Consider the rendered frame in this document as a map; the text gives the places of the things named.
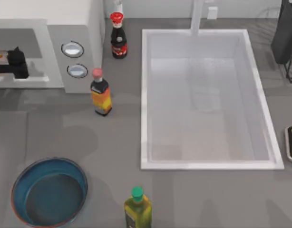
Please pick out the tall white tap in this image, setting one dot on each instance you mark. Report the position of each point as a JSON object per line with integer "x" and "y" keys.
{"x": 196, "y": 16}

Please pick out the small round microwave knob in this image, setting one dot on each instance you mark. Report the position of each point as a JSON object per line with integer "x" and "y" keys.
{"x": 77, "y": 70}

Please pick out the large round microwave knob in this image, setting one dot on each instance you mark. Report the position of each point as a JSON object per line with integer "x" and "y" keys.
{"x": 72, "y": 49}

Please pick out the white sink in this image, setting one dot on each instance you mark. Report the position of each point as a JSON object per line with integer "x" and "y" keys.
{"x": 205, "y": 107}

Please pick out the dark bottle with red cap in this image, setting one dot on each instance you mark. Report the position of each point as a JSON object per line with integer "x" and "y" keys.
{"x": 119, "y": 40}

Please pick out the pale microwave oven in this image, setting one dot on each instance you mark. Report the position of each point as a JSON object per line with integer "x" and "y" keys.
{"x": 53, "y": 33}

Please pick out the blue bowl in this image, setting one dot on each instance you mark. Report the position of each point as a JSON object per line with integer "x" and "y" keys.
{"x": 49, "y": 192}

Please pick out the yellow-green bottle with green cap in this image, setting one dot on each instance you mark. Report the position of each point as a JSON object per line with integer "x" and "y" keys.
{"x": 137, "y": 210}

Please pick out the white wall socket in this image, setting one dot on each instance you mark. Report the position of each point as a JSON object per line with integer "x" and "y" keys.
{"x": 212, "y": 13}

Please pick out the dark bottle with orange label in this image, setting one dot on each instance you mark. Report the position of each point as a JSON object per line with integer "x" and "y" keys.
{"x": 101, "y": 97}

